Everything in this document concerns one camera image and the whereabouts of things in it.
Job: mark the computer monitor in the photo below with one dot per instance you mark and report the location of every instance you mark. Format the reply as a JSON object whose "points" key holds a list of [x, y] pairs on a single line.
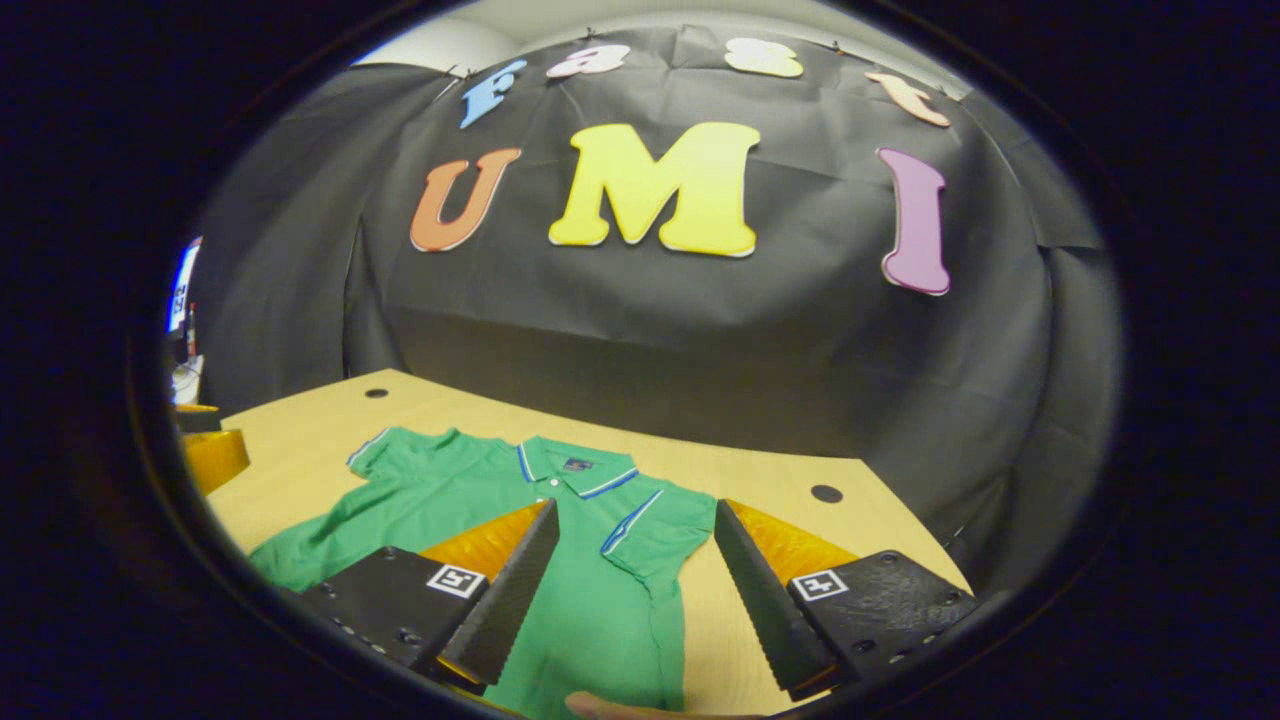
{"points": [[183, 285]]}

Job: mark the green T-shirt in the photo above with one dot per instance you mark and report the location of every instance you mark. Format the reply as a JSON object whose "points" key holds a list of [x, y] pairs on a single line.
{"points": [[600, 600]]}

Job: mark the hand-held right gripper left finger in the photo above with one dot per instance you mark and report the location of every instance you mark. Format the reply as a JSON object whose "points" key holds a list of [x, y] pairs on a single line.
{"points": [[510, 600]]}

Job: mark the black backdrop cloth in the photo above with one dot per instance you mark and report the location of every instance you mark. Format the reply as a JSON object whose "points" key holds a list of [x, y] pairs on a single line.
{"points": [[700, 350]]}

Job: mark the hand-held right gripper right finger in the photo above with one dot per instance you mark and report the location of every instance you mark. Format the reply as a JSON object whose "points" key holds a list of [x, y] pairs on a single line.
{"points": [[765, 600]]}

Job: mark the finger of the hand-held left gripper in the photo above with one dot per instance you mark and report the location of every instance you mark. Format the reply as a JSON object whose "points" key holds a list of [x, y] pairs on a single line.
{"points": [[197, 417], [215, 458]]}

